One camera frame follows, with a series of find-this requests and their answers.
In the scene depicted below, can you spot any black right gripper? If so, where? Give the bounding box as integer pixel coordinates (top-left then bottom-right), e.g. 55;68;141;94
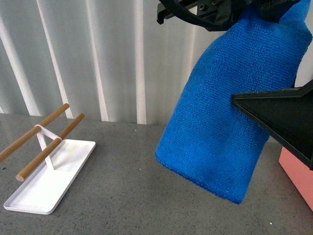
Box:
156;0;299;31

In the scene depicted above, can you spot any white pleated curtain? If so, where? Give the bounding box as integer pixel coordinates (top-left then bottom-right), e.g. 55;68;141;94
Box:
0;0;313;126

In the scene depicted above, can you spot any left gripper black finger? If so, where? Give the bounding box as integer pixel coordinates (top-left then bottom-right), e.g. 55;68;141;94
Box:
231;81;313;169

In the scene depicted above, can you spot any pink plastic bin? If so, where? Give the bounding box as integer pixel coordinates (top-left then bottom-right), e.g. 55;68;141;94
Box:
279;147;313;210

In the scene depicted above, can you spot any white rack with wooden rods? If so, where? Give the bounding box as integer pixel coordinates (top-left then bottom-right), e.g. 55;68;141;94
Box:
0;103;96;215

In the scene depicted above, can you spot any blue microfiber cloth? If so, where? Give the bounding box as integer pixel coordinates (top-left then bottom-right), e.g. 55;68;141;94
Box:
155;0;313;204

